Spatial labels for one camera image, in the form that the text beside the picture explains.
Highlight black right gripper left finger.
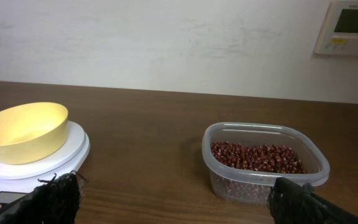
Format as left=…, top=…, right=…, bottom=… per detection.
left=0, top=170, right=88, bottom=224

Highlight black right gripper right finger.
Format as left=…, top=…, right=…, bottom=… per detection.
left=267, top=177, right=358, bottom=224

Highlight white digital kitchen scale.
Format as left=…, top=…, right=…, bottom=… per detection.
left=0, top=121, right=90, bottom=208

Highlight yellow plastic bowl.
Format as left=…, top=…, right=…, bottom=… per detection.
left=0, top=102, right=68, bottom=165

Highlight red adzuki beans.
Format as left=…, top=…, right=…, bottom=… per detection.
left=211, top=141, right=307, bottom=174

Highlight clear plastic container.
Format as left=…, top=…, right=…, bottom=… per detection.
left=201, top=123, right=330, bottom=204

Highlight beige wall control panel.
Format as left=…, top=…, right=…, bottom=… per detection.
left=314, top=1, right=358, bottom=57

